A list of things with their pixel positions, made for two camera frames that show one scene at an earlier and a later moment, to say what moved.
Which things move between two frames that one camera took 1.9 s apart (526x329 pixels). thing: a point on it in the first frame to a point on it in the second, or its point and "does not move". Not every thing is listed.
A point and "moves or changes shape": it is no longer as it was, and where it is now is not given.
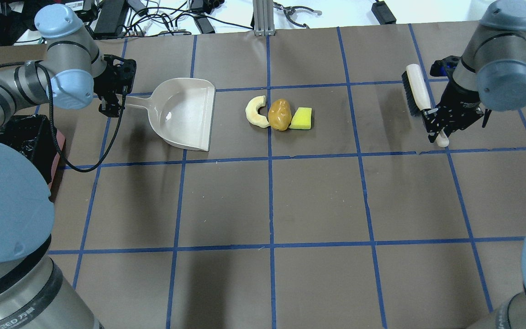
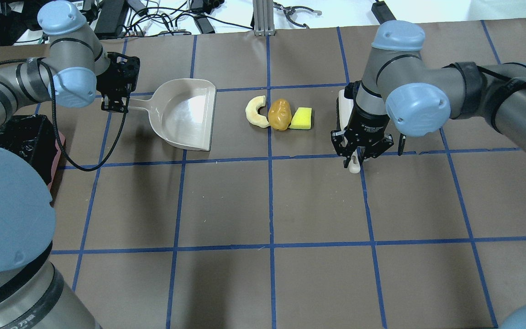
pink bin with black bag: [30, 136] does not move
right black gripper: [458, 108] to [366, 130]
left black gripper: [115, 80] does not move
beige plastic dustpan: [181, 110] does not move
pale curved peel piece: [251, 110] does not move
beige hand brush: [417, 97] moves or changes shape
